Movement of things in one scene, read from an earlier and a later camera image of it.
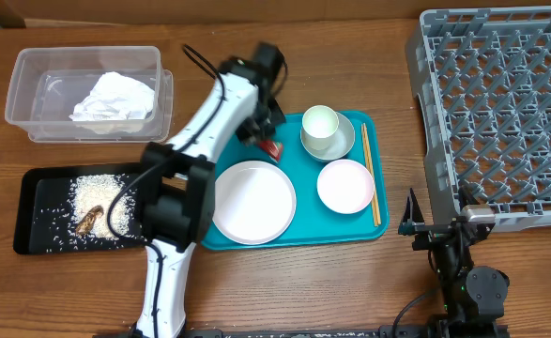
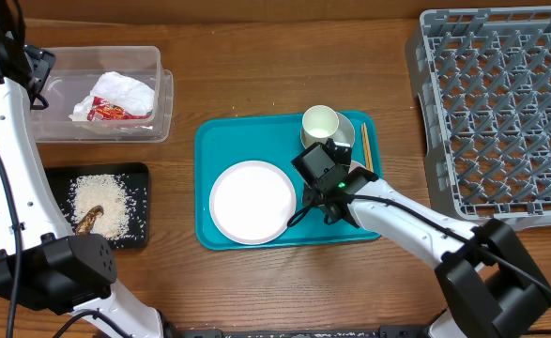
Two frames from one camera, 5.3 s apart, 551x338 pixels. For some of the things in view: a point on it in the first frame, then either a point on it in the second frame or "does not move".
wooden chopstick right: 373,175 does not move
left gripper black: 248,132 -> 42,61
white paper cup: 320,124 does not move
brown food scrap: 86,222 does not move
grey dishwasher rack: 497,90 does not move
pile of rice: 102,190 does not move
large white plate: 253,202 does not move
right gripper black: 412,222 -> 309,194
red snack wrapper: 273,148 -> 101,109
